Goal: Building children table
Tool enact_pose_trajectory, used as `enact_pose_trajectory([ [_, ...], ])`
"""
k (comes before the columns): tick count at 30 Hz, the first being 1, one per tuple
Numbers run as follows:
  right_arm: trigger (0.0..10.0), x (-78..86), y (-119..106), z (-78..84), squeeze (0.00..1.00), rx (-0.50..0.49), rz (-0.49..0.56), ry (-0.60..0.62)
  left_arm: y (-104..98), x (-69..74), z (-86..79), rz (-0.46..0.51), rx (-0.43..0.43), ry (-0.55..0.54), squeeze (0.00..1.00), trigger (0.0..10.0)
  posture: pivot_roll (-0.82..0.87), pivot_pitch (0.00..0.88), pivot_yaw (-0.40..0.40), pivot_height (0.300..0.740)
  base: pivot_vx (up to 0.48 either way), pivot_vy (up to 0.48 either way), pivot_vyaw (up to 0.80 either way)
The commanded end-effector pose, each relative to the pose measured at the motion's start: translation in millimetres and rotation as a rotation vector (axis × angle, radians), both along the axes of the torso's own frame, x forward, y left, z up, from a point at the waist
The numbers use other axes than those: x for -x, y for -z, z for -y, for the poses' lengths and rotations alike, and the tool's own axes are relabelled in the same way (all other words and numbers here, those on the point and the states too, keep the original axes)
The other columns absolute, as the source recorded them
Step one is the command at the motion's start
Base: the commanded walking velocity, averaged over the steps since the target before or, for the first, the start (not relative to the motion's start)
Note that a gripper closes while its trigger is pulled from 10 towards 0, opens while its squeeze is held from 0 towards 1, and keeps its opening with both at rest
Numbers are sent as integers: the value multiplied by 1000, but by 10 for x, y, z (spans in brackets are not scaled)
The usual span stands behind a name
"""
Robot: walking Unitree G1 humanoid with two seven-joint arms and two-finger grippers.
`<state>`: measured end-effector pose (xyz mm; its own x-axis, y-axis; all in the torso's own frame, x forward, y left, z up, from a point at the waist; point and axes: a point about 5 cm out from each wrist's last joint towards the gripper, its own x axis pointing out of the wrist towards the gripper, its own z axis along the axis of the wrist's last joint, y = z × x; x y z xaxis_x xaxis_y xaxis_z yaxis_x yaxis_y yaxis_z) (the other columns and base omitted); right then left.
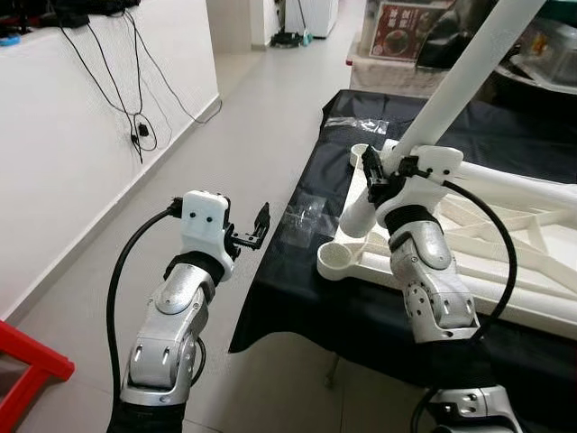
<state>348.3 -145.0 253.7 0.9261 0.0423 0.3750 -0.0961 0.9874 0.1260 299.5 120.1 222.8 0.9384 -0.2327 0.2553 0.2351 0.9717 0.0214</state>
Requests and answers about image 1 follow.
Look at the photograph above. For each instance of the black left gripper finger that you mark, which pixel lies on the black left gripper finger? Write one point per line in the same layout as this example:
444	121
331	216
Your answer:
262	221

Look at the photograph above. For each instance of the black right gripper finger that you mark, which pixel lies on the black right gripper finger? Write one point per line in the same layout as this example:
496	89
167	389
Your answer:
370	162

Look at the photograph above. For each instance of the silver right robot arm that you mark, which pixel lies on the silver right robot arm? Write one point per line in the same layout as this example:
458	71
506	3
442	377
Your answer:
433	289

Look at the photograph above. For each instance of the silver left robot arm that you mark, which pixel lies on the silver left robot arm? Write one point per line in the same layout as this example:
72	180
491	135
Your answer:
171	334

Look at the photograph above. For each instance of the clear tape patch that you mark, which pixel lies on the clear tape patch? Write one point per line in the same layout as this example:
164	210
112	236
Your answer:
368	126
313	215

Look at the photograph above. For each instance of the black tablecloth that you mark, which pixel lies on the black tablecloth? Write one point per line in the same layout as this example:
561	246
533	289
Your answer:
297	298

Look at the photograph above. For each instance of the glossy black bag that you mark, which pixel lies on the glossy black bag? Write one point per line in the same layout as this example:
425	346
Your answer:
442	50

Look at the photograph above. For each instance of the red framed poster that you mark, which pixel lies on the red framed poster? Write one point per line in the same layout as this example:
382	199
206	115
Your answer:
406	32

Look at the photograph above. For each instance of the black power adapter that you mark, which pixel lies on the black power adapter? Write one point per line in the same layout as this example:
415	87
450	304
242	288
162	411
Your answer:
141	135

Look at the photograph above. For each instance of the small black floor appliance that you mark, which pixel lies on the small black floor appliance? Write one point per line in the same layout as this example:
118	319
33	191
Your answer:
287	40

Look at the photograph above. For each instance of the white appliance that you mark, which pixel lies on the white appliance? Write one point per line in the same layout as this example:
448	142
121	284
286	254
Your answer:
317	16

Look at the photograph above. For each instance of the large black bowl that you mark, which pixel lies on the large black bowl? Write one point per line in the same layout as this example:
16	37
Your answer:
532	95

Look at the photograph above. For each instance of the white plastic table top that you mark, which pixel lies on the white plastic table top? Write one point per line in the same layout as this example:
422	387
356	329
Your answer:
541	307

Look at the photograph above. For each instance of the red stool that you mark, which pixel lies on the red stool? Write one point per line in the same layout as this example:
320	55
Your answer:
36	356

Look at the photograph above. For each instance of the black electronic equipment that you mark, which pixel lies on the black electronic equipment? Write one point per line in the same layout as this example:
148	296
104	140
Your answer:
72	9

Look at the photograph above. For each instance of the small blue object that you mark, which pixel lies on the small blue object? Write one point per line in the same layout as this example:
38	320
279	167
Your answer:
7	40

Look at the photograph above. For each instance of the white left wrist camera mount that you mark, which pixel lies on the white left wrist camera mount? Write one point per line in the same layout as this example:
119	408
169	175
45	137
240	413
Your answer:
206	230

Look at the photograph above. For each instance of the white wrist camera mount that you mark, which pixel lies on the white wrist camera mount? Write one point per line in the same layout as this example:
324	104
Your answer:
433	167
206	230

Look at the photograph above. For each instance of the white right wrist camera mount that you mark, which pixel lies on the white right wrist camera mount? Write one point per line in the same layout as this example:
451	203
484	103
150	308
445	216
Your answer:
433	167

